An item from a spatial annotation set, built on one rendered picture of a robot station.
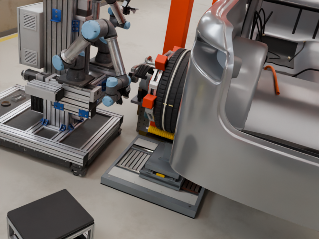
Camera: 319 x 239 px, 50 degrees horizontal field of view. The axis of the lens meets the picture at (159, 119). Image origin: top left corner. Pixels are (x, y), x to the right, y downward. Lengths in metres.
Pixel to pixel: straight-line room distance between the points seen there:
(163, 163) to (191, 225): 0.56
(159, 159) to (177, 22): 1.18
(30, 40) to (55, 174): 1.13
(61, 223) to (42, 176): 0.93
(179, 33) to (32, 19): 1.21
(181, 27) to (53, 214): 1.83
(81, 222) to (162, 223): 0.76
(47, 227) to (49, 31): 1.55
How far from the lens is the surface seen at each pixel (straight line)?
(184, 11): 3.05
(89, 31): 2.33
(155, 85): 2.48
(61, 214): 2.26
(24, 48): 3.10
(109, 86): 2.36
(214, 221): 2.88
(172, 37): 3.12
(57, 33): 2.94
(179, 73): 2.43
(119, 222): 2.69
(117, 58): 2.44
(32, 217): 2.25
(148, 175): 2.92
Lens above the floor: 1.93
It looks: 28 degrees down
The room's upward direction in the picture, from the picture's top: 10 degrees clockwise
